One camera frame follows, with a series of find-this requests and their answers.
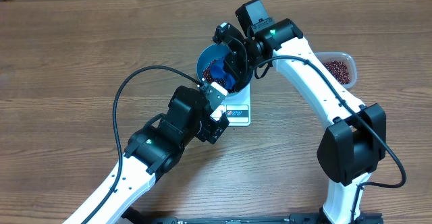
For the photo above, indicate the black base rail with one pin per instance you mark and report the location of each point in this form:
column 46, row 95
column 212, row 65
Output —
column 134, row 216

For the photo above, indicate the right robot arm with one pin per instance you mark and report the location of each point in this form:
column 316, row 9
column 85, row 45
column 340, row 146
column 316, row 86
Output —
column 353, row 140

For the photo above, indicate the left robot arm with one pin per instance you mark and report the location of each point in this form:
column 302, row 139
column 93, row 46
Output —
column 154, row 150

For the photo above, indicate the clear plastic bean container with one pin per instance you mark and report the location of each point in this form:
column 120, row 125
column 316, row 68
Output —
column 340, row 56

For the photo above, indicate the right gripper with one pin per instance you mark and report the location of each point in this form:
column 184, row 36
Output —
column 241, row 75

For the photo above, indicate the blue measuring scoop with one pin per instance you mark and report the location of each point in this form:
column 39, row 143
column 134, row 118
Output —
column 218, row 73

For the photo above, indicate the teal bowl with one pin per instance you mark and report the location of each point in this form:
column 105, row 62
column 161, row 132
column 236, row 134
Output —
column 210, row 53

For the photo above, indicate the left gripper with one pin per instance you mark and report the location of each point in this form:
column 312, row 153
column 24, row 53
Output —
column 212, row 129

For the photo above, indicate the white kitchen scale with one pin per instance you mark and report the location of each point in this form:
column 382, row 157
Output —
column 237, row 107

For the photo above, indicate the red beans in bowl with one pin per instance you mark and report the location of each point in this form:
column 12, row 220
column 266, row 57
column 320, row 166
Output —
column 206, row 75

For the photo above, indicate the red beans in container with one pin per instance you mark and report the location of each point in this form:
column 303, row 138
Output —
column 339, row 70

